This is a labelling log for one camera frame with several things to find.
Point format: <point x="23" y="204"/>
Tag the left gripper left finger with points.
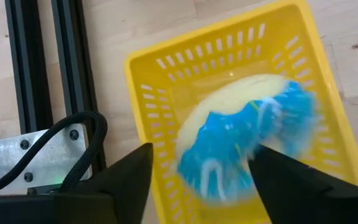
<point x="104" y="199"/>

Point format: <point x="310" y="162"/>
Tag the yellow plastic basket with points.
<point x="185" y="90"/>

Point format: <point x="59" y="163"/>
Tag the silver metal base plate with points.
<point x="5" y="158"/>

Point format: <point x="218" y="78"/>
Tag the black aluminium table frame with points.
<point x="26" y="62"/>

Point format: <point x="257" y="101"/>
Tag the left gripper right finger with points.
<point x="306" y="199"/>

